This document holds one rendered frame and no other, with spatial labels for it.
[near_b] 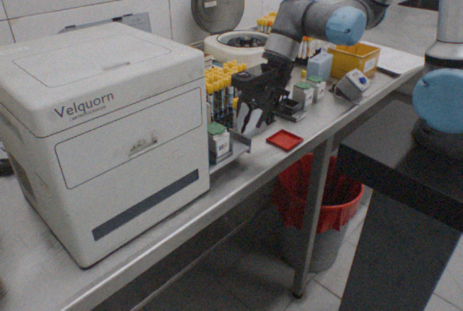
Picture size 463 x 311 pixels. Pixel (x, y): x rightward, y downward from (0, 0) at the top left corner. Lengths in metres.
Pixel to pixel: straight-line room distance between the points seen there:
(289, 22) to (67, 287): 0.65
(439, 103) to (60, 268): 0.67
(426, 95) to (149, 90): 0.45
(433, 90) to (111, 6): 0.93
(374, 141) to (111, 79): 0.56
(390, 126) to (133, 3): 0.86
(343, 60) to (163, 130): 0.82
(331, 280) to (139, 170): 1.28
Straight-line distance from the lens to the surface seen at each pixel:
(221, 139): 0.73
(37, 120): 0.48
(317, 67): 1.15
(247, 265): 1.73
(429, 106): 0.68
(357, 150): 0.78
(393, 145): 0.83
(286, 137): 0.92
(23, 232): 0.76
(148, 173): 0.61
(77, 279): 0.65
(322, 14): 0.77
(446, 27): 0.67
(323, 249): 1.60
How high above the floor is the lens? 1.36
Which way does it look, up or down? 32 degrees down
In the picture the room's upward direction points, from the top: straight up
